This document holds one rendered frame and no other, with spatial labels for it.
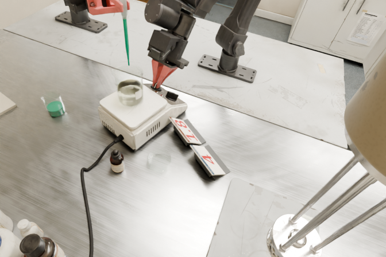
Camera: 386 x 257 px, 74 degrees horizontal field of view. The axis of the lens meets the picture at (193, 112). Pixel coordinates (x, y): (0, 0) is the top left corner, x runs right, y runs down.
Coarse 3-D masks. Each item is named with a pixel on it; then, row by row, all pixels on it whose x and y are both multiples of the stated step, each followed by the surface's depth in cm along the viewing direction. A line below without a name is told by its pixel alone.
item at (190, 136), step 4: (176, 120) 66; (180, 120) 68; (180, 124) 66; (184, 124) 68; (180, 128) 64; (184, 128) 65; (188, 128) 67; (184, 132) 64; (188, 132) 65; (188, 136) 63; (192, 136) 65; (192, 140) 63; (196, 140) 65
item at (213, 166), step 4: (196, 148) 61; (200, 148) 62; (200, 152) 60; (204, 152) 62; (204, 156) 60; (208, 156) 61; (204, 160) 58; (208, 160) 59; (212, 160) 61; (208, 164) 58; (212, 164) 59; (216, 164) 61; (212, 168) 57; (216, 168) 59; (216, 172) 57; (220, 172) 58
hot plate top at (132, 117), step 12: (108, 96) 62; (144, 96) 63; (156, 96) 63; (108, 108) 59; (120, 108) 59; (132, 108) 60; (144, 108) 60; (156, 108) 60; (120, 120) 57; (132, 120) 57; (144, 120) 58
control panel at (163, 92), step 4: (144, 84) 70; (148, 84) 71; (156, 92) 68; (160, 92) 70; (164, 92) 71; (164, 96) 68; (168, 100) 67; (176, 100) 69; (180, 100) 71; (172, 104) 65
